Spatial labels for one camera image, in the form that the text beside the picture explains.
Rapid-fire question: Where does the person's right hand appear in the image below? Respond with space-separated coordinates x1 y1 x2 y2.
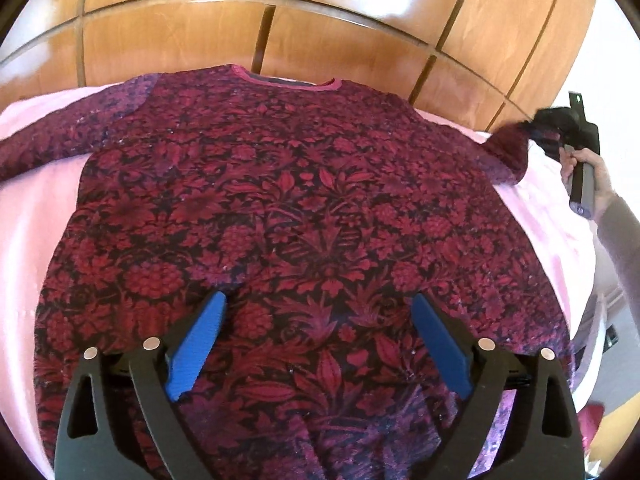
560 146 621 218

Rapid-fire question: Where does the red cloth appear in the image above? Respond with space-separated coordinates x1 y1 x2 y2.
579 404 607 453

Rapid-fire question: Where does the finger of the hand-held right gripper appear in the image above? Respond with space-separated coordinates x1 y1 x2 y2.
536 131 565 159
531 106 577 132

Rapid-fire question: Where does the red floral sweater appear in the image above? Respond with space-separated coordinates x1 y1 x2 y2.
0 64 576 480

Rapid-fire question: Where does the pink bed sheet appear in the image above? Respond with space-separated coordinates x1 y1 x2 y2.
0 85 601 480

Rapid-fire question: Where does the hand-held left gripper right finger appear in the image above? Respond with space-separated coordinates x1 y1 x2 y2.
410 292 587 480

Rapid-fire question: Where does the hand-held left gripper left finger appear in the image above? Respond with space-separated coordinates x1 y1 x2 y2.
54 291 227 480

